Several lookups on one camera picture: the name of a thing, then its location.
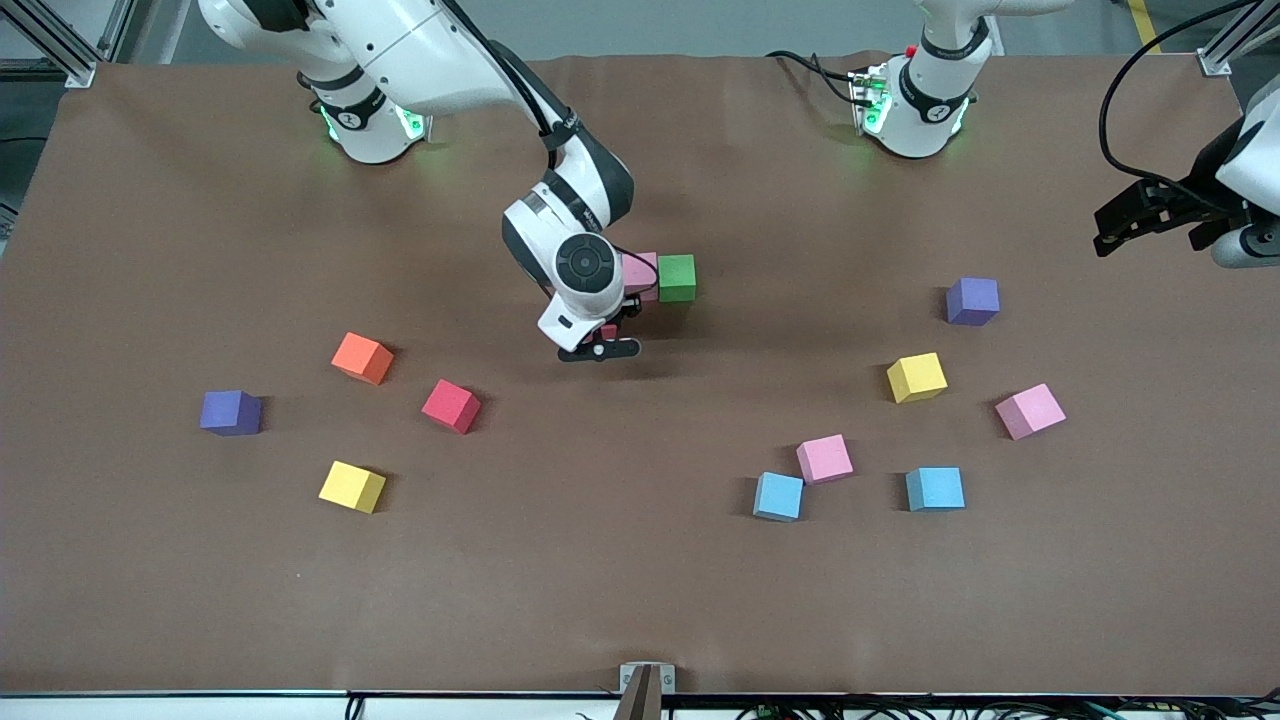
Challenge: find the black left base cable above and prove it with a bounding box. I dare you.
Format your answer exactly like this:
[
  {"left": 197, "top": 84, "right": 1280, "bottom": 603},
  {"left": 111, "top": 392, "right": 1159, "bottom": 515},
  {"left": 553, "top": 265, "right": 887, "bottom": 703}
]
[{"left": 765, "top": 48, "right": 861, "bottom": 109}]

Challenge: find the yellow foam cube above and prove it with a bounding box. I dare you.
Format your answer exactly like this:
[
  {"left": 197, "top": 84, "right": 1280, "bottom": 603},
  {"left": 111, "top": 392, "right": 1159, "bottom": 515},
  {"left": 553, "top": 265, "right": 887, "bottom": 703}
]
[
  {"left": 318, "top": 460, "right": 387, "bottom": 515},
  {"left": 886, "top": 352, "right": 948, "bottom": 405}
]

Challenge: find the aluminium frame profile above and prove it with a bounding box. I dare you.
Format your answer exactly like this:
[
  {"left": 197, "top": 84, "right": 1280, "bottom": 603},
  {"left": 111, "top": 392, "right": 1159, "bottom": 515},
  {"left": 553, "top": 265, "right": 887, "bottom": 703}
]
[
  {"left": 20, "top": 0, "right": 136, "bottom": 89},
  {"left": 1198, "top": 0, "right": 1280, "bottom": 77}
]

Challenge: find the left arm base connector plate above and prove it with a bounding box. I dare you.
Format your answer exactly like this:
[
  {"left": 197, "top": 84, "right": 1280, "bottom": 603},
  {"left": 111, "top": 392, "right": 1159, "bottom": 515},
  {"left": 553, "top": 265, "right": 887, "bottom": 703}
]
[{"left": 848, "top": 65, "right": 893, "bottom": 136}]

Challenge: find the green foam cube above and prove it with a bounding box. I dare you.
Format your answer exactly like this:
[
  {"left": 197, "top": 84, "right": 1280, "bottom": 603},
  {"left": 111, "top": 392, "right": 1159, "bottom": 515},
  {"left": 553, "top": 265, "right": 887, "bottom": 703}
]
[{"left": 657, "top": 254, "right": 697, "bottom": 304}]

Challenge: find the black cable bundle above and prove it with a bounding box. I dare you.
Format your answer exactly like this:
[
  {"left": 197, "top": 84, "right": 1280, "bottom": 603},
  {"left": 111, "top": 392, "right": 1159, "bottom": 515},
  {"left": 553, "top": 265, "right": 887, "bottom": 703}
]
[{"left": 575, "top": 686, "right": 1280, "bottom": 720}]

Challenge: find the white table edge rail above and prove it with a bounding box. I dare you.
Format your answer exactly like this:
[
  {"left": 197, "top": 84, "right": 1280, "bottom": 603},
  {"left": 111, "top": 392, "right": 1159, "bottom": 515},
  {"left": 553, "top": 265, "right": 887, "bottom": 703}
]
[{"left": 0, "top": 693, "right": 1280, "bottom": 720}]

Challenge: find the orange foam cube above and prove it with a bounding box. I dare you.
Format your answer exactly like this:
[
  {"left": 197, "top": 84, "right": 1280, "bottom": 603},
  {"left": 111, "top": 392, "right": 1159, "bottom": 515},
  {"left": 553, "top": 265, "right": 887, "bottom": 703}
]
[{"left": 331, "top": 332, "right": 395, "bottom": 386}]

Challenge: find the purple foam cube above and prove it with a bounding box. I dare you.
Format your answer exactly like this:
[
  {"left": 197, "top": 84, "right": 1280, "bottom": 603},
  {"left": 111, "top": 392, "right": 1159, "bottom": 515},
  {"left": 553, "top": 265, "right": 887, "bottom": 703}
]
[
  {"left": 199, "top": 390, "right": 263, "bottom": 437},
  {"left": 945, "top": 277, "right": 1001, "bottom": 327}
]

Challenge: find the brown table mat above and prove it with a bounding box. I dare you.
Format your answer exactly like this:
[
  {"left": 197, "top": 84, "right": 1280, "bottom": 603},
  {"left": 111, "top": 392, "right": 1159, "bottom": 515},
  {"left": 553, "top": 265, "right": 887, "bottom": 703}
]
[{"left": 0, "top": 50, "right": 1280, "bottom": 696}]

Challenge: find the blue foam cube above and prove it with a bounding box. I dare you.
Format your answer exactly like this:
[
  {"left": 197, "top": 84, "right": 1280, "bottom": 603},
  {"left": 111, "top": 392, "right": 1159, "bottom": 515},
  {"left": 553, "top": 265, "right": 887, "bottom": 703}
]
[
  {"left": 752, "top": 472, "right": 805, "bottom": 523},
  {"left": 905, "top": 467, "right": 966, "bottom": 513}
]

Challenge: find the pink foam cube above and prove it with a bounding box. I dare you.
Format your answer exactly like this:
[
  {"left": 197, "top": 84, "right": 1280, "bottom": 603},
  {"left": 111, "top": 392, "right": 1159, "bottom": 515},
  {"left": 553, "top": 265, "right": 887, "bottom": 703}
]
[
  {"left": 796, "top": 434, "right": 855, "bottom": 485},
  {"left": 620, "top": 252, "right": 661, "bottom": 303},
  {"left": 995, "top": 383, "right": 1067, "bottom": 442}
]

